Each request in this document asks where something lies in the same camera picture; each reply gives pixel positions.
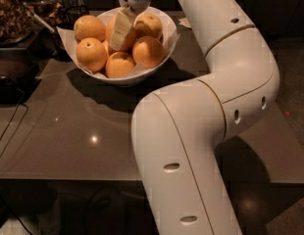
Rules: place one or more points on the small hidden middle orange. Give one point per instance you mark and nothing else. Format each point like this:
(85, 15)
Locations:
(105, 46)

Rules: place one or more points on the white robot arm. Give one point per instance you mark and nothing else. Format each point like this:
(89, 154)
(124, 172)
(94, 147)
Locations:
(176, 129)

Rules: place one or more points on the crumpled paper napkin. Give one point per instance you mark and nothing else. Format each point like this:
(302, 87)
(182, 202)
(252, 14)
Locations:
(184, 22)

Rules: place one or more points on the white bowl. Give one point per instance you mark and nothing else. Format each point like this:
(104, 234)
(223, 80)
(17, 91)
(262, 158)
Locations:
(132, 79)

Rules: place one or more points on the white handled utensil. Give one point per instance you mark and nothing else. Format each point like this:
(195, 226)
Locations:
(37, 18)

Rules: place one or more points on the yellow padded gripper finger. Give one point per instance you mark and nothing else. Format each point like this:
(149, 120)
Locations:
(122, 27)

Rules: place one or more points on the black appliance box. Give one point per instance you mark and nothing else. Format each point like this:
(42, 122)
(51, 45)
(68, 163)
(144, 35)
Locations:
(17, 76)

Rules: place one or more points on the glass jar of nuts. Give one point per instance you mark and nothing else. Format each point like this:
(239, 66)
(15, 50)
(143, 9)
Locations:
(15, 22)

